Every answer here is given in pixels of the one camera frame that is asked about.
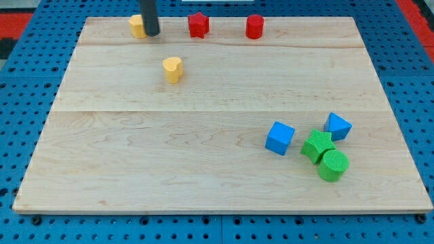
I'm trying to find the yellow heart block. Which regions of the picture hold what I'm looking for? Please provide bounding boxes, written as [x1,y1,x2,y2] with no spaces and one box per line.
[162,57,183,84]

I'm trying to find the blue cube block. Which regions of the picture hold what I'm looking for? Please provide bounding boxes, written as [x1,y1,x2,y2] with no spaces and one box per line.
[264,121,296,156]

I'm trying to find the wooden board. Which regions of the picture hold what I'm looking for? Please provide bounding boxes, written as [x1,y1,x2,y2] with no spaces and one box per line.
[13,17,433,215]

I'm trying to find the red star block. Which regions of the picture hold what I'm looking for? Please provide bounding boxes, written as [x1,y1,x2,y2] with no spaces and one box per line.
[187,12,210,39]

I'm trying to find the green star block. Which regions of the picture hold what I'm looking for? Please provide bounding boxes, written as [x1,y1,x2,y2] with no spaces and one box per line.
[300,129,336,165]

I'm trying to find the red cylinder block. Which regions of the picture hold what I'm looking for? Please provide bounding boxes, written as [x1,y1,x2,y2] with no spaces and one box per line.
[245,14,264,39]

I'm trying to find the blue triangle block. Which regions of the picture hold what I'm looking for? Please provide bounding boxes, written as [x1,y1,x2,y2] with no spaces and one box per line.
[323,113,352,141]

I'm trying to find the green cylinder block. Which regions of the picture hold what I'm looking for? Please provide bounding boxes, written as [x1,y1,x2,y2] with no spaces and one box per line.
[317,150,349,182]

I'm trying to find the yellow block behind pusher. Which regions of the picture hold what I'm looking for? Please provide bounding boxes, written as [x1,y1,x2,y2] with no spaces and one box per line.
[128,14,147,39]

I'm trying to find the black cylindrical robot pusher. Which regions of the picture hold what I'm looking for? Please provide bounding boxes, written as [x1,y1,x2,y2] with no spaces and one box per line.
[138,0,160,37]

